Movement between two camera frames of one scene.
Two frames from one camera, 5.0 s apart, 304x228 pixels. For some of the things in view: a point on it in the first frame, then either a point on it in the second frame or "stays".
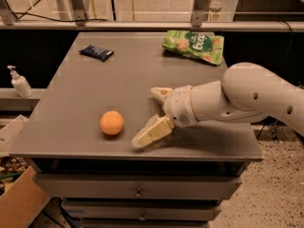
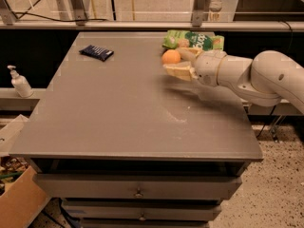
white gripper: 178,106 to 207,66
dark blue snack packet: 96,52 stays
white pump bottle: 20,84 stays
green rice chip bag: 207,47 stays
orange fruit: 111,123 to 171,56
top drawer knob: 138,194 stays
